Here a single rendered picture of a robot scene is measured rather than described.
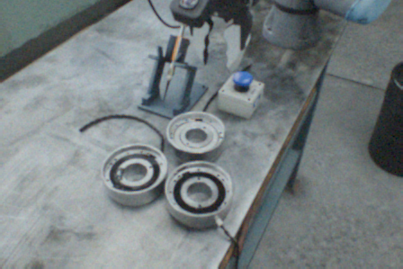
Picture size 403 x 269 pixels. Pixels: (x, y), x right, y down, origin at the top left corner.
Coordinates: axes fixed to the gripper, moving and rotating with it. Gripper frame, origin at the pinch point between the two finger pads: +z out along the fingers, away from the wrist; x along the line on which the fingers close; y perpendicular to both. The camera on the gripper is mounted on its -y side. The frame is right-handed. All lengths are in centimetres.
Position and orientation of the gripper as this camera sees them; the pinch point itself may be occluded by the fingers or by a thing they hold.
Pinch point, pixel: (216, 64)
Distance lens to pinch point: 62.0
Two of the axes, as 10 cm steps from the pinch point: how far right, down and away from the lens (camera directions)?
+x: -8.8, -3.3, 3.4
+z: -0.2, 7.4, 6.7
